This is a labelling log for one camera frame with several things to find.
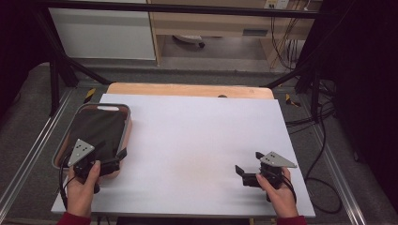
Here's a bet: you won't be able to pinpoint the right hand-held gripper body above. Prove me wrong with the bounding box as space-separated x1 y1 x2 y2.
241 151 299 190

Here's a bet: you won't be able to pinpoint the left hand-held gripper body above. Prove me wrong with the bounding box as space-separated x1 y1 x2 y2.
67 138 122 186

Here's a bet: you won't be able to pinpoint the pink basket with grey rim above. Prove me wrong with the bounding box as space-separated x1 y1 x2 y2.
51 102 133 181

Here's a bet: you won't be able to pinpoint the dark cloth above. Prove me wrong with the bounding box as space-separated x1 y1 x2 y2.
63 107 127 164

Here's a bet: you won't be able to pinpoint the person's right hand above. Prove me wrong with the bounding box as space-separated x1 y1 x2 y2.
255 166 300 219

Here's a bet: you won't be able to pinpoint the person's left hand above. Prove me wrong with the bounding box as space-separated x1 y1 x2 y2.
66 159 102 218

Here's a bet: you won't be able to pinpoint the white board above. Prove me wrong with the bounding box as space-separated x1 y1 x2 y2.
50 93 316 219

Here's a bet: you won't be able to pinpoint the yellow and black clamp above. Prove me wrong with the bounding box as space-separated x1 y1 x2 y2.
83 87 97 105
284 93 302 108

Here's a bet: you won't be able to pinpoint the wooden table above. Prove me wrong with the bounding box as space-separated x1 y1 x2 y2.
105 82 276 100

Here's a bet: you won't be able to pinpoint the white cabinet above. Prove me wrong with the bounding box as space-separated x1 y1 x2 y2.
48 0 157 62

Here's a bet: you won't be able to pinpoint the white chair base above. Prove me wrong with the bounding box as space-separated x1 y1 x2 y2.
172 34 207 49

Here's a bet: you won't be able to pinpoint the light wooden desk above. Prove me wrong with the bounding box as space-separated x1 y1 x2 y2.
146 0 323 67

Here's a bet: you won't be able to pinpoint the white power strip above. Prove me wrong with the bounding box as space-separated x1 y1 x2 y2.
263 0 290 10

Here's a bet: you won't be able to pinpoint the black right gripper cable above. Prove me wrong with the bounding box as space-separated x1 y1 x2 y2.
281 173 299 204

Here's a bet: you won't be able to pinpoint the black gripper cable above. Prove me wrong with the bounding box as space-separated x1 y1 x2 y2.
281 173 299 204
58 152 78 211

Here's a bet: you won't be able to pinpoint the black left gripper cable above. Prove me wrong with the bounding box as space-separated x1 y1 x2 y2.
58 152 78 211

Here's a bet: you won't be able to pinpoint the black floor cables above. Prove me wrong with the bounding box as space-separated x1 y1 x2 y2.
284 79 360 216

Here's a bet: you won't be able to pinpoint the aluminium rail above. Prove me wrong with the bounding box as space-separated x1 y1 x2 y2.
0 87 73 214
313 123 368 225

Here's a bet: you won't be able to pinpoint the hanging desk cables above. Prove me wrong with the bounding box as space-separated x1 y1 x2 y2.
269 0 314 71

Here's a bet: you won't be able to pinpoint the black metal frame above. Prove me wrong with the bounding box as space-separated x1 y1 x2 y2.
29 0 332 118

